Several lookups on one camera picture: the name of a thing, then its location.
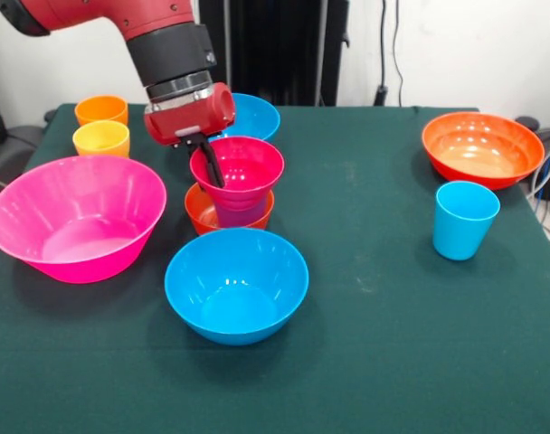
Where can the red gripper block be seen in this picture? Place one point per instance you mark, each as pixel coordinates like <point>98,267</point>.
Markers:
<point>189,119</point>

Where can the small magenta bowl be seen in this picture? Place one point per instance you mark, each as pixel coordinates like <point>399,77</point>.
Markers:
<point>252,172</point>

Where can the small orange bowl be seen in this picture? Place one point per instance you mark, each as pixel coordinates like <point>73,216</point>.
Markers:
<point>198,217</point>

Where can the purple cup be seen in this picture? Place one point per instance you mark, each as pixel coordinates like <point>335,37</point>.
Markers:
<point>239,218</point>

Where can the large red-orange bowl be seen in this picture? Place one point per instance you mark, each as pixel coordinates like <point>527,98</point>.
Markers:
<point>483,163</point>

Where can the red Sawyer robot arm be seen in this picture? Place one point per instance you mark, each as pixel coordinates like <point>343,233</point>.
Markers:
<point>166,50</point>

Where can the blue bowl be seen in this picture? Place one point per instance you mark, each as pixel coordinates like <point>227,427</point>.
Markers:
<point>257,117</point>
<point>236,325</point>

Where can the yellow cup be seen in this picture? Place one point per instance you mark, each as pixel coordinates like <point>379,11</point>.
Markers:
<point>101,144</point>

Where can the orange cup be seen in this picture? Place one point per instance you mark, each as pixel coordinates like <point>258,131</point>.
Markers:
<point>101,113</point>

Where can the large pink bowl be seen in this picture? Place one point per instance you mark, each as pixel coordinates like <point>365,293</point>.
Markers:
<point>76,262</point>

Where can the dark green table cloth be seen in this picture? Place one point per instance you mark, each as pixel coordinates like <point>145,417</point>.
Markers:
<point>392,339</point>

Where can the blue cup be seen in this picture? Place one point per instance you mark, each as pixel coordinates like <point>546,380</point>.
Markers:
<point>460,239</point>

